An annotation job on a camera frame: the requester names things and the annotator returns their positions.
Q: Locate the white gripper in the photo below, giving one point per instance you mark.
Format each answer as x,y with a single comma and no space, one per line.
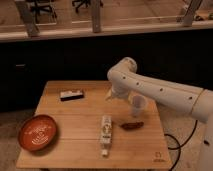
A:
112,94

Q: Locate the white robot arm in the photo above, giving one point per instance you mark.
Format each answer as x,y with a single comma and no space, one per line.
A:
195,101

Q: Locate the translucent plastic cup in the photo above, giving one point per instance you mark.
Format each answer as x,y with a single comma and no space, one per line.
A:
138,104

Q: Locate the brown dried chili pod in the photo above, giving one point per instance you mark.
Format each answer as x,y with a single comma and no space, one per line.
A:
132,126

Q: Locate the white tube bottle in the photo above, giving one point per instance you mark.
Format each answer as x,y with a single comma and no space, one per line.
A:
106,135

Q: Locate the wooden table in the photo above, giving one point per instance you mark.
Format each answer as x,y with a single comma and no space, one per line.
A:
79,125

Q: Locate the orange patterned bowl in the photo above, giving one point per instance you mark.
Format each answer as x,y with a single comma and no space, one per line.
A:
37,132

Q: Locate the black office chair middle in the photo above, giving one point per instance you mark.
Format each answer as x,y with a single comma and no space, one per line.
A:
78,3

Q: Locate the black office chair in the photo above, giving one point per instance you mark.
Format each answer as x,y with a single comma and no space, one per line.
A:
78,3
40,5

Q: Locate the black office chair left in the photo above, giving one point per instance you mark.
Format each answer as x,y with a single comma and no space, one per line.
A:
40,5

